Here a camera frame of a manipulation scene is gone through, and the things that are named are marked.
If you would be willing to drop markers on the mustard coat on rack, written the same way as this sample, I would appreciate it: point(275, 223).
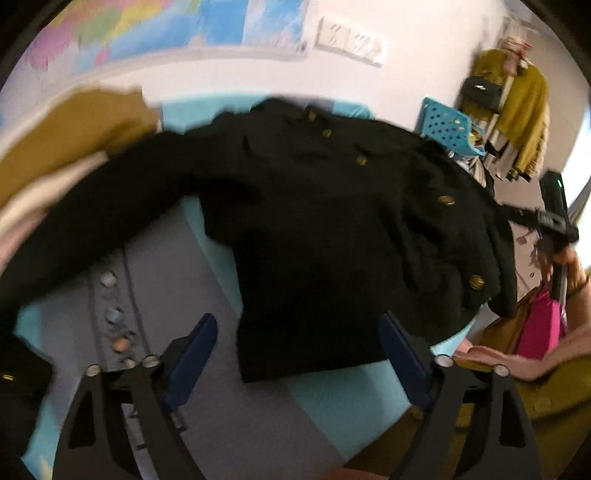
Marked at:
point(524, 119)

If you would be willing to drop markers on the blue perforated plastic basket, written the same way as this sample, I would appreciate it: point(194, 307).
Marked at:
point(451, 128)

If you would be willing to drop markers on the teal and grey bed sheet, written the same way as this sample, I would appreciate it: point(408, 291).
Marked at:
point(129, 269)

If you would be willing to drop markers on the black handbag on rack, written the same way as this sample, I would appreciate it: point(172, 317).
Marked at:
point(483, 92)

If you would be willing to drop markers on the folded cream garment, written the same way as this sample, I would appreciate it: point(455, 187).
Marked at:
point(47, 190)

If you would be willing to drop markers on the magenta bag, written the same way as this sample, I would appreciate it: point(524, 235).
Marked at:
point(544, 327)

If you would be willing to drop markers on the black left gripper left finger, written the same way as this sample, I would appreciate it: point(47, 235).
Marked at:
point(94, 443)

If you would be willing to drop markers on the white wall socket panel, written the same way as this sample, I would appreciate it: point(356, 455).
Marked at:
point(337, 38)

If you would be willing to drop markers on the black coat with gold buttons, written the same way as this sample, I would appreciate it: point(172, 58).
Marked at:
point(333, 221)

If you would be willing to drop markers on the person's right hand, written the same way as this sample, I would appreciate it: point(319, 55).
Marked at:
point(577, 277)

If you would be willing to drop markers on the colourful wall map poster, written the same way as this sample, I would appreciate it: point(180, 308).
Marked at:
point(90, 34)

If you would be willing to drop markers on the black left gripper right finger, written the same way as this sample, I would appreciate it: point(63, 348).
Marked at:
point(474, 426)

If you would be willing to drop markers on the folded mustard garment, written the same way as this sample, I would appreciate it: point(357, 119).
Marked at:
point(85, 123)

